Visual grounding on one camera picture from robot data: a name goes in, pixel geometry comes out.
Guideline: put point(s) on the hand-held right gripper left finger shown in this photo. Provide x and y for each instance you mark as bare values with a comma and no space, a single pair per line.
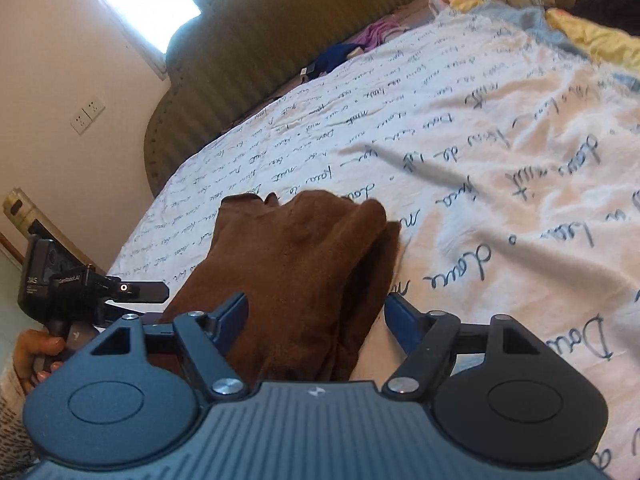
235,322

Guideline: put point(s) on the light blue blanket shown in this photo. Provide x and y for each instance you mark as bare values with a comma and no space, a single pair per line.
530,25

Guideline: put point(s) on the beige bedside box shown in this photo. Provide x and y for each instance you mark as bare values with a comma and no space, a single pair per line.
22,205

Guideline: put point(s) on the window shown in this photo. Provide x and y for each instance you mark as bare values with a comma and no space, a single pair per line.
140,0

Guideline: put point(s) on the white wall socket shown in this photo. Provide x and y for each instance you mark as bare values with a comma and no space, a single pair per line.
87,113

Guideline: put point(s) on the dark blue cloth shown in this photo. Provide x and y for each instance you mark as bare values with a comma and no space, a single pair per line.
337,56

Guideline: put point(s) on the olive green padded headboard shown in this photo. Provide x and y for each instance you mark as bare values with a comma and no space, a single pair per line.
250,40

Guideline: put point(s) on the small black white gadget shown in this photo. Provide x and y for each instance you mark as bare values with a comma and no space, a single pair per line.
306,72

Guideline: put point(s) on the purple cloth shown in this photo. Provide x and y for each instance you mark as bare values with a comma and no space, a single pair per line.
377,32

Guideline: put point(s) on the brown garment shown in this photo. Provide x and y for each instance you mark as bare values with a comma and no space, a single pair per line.
300,270

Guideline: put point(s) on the yellow cloth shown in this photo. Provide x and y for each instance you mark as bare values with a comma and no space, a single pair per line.
595,35

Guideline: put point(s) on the white script-printed bedsheet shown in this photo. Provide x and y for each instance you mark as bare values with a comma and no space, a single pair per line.
475,170

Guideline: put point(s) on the person's left hand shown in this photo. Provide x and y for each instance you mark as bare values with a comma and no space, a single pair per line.
35,360

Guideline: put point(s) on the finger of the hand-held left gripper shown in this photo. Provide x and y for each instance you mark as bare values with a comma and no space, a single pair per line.
137,292

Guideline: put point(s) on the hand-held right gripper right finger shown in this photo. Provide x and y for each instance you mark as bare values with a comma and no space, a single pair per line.
402,322

